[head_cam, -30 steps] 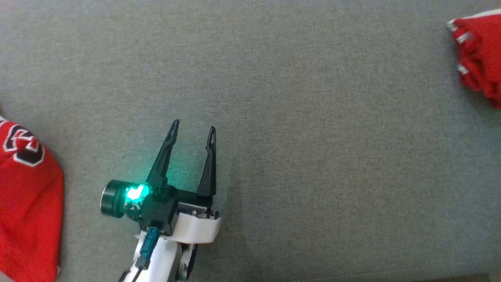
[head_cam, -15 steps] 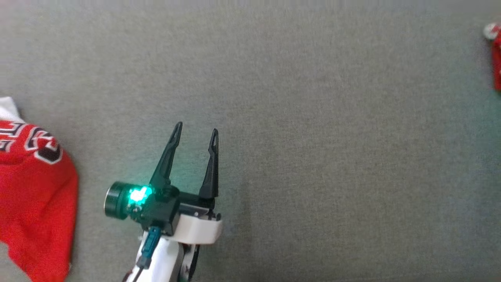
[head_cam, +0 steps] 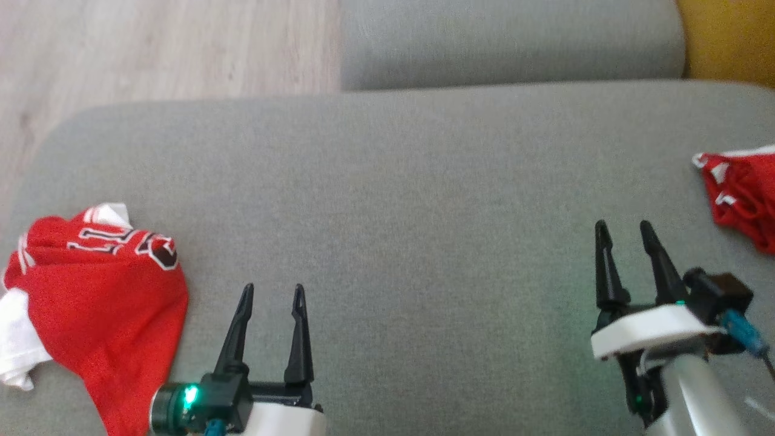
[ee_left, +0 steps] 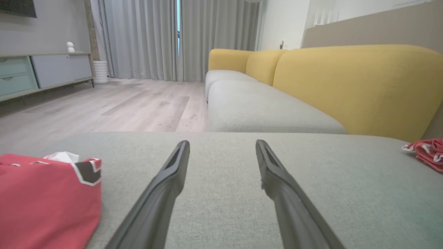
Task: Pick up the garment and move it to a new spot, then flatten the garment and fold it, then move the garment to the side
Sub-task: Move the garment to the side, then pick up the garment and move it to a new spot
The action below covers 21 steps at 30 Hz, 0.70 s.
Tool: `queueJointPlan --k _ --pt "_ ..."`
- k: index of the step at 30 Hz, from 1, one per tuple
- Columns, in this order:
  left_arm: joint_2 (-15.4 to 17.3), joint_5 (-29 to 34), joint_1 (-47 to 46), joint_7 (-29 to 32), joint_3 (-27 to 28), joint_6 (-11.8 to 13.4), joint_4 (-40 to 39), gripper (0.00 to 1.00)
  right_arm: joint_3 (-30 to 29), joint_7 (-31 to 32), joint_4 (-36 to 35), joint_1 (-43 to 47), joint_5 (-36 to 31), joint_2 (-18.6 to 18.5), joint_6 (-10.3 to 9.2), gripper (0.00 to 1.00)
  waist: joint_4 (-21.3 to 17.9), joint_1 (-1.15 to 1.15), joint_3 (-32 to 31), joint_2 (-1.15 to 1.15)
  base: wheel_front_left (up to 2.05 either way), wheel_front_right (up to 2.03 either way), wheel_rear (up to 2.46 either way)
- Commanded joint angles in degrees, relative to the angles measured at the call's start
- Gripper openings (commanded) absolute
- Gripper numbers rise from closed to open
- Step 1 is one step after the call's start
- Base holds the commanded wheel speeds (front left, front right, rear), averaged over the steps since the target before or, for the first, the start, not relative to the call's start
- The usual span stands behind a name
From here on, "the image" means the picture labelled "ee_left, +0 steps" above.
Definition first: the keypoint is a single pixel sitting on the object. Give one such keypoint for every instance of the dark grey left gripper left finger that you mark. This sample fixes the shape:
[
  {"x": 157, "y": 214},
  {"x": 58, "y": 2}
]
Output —
[{"x": 161, "y": 193}]

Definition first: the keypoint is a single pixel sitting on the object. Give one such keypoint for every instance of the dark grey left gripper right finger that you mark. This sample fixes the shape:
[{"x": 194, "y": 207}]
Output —
[{"x": 290, "y": 204}]

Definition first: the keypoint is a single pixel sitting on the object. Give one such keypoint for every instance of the red and white jersey garment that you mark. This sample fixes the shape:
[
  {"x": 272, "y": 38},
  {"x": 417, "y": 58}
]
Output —
[{"x": 45, "y": 200}]

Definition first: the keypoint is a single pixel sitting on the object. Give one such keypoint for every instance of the wide grey sofa chaise seat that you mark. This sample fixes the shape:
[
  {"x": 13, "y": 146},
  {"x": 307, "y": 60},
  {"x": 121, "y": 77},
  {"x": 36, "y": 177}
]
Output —
[{"x": 225, "y": 166}]

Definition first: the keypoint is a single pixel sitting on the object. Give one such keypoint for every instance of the long grey sofa seat cushion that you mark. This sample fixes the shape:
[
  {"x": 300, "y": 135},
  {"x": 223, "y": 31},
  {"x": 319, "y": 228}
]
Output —
[{"x": 256, "y": 110}]

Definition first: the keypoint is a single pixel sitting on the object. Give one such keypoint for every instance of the large yellow sofa backrest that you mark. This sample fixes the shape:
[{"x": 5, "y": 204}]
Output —
[{"x": 356, "y": 90}]

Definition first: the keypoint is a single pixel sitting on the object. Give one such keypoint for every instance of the short grey sofa seat cushion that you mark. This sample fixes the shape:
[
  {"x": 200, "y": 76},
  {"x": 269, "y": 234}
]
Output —
[{"x": 225, "y": 76}]

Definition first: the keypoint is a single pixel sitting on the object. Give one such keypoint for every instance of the white ribbed plant pot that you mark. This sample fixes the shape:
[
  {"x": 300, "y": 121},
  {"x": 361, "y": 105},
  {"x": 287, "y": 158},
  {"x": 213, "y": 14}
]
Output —
[{"x": 100, "y": 72}]

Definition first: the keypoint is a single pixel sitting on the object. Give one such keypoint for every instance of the small yellow sofa backrest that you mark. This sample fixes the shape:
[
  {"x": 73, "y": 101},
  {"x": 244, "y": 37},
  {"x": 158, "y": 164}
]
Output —
[{"x": 263, "y": 65}]

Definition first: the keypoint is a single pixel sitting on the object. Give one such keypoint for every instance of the crumpled red cloth white trim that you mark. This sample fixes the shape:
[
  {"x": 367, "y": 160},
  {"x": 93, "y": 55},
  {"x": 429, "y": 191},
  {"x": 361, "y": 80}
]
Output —
[{"x": 431, "y": 154}]

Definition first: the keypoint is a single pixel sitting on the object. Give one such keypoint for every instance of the yellow sofa armrest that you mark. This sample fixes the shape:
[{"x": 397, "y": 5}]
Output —
[{"x": 228, "y": 59}]

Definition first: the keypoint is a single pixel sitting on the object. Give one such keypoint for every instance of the grey pleated curtain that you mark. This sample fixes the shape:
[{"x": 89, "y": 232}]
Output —
[
  {"x": 142, "y": 38},
  {"x": 218, "y": 34}
]

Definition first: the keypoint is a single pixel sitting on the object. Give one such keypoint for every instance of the low grey tv cabinet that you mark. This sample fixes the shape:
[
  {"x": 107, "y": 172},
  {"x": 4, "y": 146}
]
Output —
[{"x": 55, "y": 71}]

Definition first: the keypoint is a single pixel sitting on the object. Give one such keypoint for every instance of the bright window strip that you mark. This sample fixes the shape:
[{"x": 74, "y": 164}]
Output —
[{"x": 178, "y": 24}]

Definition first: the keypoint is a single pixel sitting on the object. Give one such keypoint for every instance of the small white figurine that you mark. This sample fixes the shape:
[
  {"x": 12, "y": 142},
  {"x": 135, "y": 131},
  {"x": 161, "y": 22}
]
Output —
[{"x": 70, "y": 47}]

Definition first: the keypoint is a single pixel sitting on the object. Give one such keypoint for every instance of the black wall television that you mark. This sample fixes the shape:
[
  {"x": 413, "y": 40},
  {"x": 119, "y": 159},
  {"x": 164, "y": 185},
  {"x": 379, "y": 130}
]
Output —
[{"x": 17, "y": 7}]

